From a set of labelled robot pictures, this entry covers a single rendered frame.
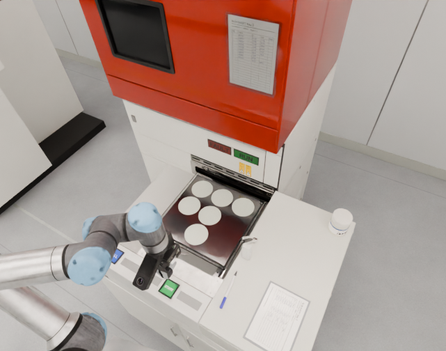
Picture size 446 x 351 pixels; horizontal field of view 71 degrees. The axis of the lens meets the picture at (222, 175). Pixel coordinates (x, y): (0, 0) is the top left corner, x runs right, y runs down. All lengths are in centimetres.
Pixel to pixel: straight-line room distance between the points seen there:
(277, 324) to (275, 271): 18
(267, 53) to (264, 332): 85
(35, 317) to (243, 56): 92
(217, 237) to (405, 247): 161
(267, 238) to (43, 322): 77
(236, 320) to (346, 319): 121
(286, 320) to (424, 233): 177
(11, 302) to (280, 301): 79
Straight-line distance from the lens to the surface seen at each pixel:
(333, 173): 282
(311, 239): 127
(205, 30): 102
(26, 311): 104
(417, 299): 244
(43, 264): 77
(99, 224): 82
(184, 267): 129
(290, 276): 118
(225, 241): 131
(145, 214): 79
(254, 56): 96
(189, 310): 115
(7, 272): 81
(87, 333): 107
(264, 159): 127
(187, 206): 141
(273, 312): 113
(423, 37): 250
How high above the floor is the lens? 204
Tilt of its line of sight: 49 degrees down
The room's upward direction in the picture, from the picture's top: 4 degrees counter-clockwise
